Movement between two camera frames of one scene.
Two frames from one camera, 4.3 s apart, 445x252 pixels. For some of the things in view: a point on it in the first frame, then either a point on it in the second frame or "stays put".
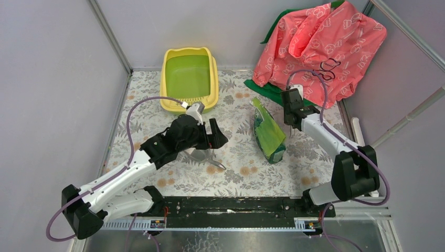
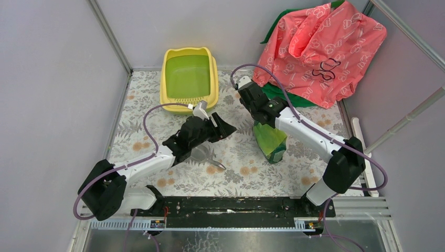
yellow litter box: (190, 75) stays put
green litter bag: (270, 135) stays put
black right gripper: (294, 113) -> (250, 96)
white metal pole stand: (359, 136) stays put
